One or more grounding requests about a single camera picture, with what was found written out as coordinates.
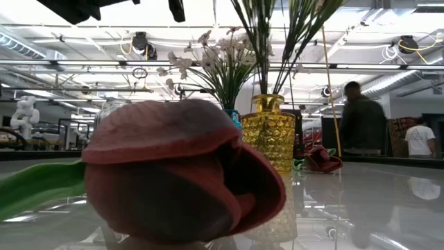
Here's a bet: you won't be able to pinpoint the blue glass vase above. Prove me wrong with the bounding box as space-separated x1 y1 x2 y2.
223 108 243 131

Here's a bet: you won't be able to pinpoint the white robot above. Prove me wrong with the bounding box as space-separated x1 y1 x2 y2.
9 95 41 140

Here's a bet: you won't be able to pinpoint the dark pink artificial tulip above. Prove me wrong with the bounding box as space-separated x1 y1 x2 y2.
293 144 344 174
0 99 287 246

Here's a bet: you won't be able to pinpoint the white artificial flower bunch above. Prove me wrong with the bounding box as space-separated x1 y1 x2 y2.
197 27 309 110
155 41 244 110

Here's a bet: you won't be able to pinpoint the silver ventilation duct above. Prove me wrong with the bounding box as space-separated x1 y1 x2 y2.
360 67 444 103
0 33 48 60

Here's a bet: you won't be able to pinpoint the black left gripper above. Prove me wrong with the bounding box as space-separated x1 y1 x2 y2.
36 0 187 25

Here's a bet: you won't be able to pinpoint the patterned wall tapestry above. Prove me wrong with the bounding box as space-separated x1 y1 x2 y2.
386 117 417 158

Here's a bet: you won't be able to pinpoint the clear glass vase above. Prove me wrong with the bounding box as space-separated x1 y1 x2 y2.
92 99 131 130

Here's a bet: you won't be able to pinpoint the black ceiling cable reel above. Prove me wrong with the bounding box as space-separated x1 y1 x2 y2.
397 33 441 56
130 31 159 62

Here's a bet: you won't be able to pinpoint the yellow hanging cable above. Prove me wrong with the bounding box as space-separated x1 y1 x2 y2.
319 26 343 158

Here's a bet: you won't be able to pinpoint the green stems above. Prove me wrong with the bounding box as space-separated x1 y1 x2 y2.
275 0 348 95

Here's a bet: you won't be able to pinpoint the yellow glass vase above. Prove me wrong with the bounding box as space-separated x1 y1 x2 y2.
241 94 297 174

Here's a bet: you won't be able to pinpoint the person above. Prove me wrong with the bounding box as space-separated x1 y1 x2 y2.
404 117 437 160
338 81 389 156

